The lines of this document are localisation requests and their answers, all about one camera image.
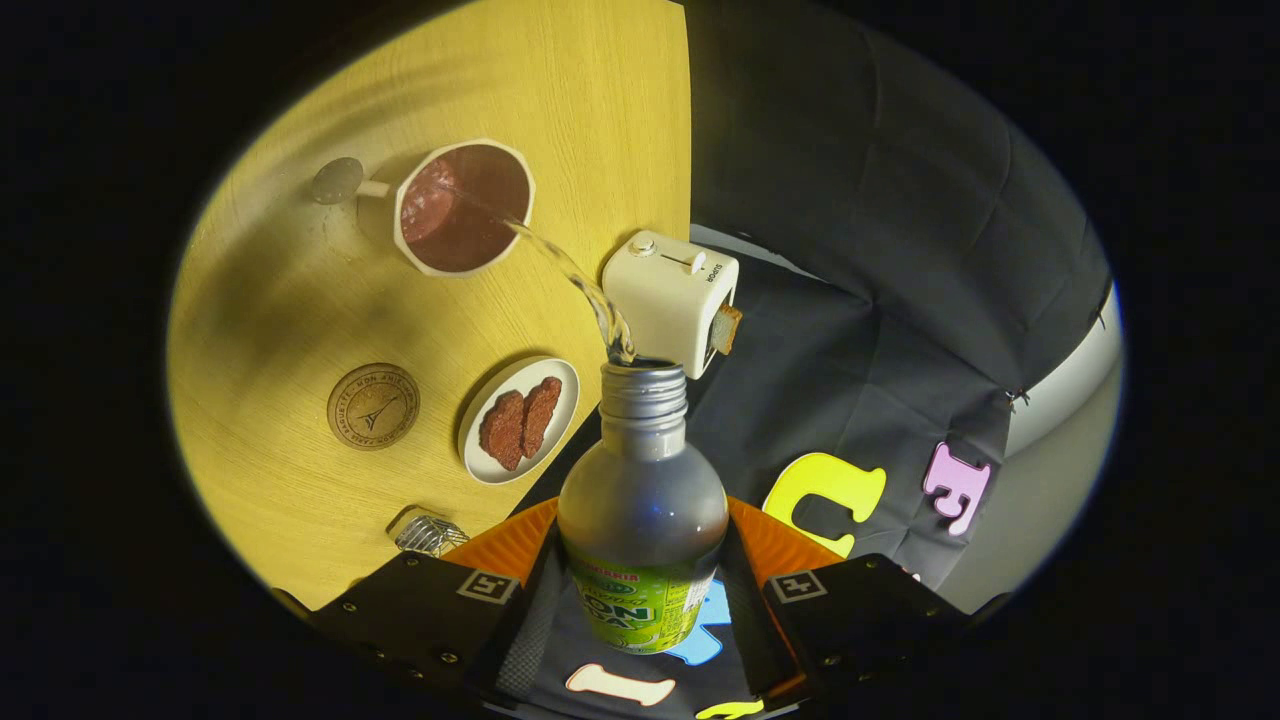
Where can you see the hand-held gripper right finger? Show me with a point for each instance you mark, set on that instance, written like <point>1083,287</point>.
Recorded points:
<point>745,620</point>

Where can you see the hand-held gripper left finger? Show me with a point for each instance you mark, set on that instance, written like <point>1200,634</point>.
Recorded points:
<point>530,620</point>

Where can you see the silver bottle with green label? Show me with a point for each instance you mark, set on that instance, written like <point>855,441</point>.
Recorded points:
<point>640,500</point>

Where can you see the round brown coaster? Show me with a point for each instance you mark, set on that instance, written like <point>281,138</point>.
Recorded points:
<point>373,406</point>

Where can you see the clear juice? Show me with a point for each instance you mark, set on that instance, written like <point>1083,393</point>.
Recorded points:
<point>585,290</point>

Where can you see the beige cup with red inside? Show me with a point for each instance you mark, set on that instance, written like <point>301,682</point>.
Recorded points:
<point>470,215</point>

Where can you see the brown meat piece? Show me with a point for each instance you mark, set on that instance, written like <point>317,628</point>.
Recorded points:
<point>503,430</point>
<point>542,415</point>

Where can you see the white oval plate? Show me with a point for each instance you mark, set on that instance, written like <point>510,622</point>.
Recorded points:
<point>560,390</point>

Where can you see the toast slice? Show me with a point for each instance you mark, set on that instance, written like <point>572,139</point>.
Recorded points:
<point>726,330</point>

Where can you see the white toaster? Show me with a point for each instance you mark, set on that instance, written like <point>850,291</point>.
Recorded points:
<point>660,300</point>

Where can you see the black backdrop cloth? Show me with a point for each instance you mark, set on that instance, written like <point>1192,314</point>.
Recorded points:
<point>850,250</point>

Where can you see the wooden table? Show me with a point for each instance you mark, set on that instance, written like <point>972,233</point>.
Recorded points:
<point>550,100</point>

